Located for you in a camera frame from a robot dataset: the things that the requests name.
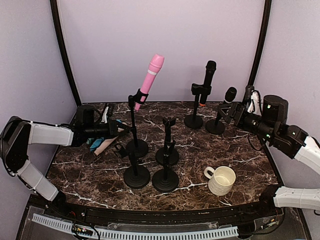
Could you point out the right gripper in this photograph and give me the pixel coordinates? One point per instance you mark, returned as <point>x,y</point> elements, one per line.
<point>235,107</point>

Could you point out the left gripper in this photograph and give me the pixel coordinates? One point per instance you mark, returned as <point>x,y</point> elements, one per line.
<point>112,130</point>

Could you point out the beige microphone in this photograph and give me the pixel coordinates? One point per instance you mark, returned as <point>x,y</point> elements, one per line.
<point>104,145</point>

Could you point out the black stand of pink microphone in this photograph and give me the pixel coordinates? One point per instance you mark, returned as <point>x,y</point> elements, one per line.
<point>138,146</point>

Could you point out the mint green microphone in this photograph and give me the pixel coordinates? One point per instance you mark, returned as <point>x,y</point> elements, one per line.
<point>89,141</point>

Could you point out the blue microphone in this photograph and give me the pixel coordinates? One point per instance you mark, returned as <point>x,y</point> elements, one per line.
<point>96,143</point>

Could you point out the black stand of blue microphone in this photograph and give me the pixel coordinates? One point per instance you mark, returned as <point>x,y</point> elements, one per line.
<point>136,176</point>

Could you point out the black stand of beige microphone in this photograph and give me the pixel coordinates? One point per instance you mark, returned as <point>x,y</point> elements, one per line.
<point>168,151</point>

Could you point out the black stand of green microphone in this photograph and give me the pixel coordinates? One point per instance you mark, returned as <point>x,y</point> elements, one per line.
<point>165,180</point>

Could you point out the pink microphone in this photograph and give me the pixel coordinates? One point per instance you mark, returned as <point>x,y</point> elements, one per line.
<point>154,67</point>

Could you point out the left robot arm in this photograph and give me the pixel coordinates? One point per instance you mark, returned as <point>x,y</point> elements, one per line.
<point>18,134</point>

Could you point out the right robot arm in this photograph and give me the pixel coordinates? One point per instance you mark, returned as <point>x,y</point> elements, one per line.
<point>291,140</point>

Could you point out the small black microphone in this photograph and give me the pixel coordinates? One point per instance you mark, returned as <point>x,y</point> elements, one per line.
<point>229,96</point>

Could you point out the black stand of small microphone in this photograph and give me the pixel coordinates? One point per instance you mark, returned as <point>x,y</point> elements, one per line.
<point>215,126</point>

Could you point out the black stand of tall microphone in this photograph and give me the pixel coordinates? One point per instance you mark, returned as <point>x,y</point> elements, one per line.
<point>194,121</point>

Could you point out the tall black microphone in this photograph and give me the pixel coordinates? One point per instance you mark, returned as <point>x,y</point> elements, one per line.
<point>207,84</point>

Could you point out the cream ribbed mug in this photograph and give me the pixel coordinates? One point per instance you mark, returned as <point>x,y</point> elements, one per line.
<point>220,180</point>

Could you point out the black front rail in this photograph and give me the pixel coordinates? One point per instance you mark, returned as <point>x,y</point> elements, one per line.
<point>236,215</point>

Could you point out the black right corner post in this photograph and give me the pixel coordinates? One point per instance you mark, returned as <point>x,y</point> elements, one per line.
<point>261,42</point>

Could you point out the black corner post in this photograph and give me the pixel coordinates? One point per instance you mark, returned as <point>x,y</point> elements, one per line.
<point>63,51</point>
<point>261,42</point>

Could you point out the white cable duct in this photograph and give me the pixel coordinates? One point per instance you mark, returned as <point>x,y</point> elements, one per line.
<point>131,233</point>

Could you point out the black left corner post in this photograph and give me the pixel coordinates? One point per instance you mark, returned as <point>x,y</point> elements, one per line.
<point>63,51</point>

